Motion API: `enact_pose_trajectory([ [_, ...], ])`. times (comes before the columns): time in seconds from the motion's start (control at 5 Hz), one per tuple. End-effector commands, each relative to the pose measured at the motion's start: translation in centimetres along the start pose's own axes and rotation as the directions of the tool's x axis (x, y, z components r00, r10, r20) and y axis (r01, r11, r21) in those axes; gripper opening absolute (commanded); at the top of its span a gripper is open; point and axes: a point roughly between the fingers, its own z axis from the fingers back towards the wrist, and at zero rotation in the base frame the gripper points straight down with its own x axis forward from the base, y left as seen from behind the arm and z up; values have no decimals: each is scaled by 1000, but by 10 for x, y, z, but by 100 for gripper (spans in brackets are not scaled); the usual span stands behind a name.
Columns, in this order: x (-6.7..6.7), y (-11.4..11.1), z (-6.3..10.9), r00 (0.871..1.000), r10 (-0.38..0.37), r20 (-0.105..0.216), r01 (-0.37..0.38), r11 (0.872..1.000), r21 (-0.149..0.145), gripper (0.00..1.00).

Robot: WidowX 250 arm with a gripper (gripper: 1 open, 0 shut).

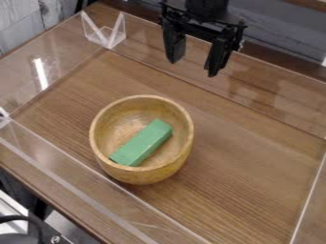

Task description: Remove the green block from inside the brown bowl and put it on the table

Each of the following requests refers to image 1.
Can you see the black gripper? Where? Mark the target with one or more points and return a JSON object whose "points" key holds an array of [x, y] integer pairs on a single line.
{"points": [[204, 19]]}

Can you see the green rectangular block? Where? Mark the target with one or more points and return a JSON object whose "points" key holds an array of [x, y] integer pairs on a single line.
{"points": [[143, 144]]}

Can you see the brown wooden bowl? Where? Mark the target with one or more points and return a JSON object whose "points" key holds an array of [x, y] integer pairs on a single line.
{"points": [[116, 124]]}

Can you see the black metal bracket with screw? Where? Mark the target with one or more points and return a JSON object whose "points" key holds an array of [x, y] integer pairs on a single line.
{"points": [[50, 236]]}

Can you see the clear acrylic tray walls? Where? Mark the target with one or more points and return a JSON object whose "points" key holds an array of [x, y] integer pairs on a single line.
{"points": [[251, 186]]}

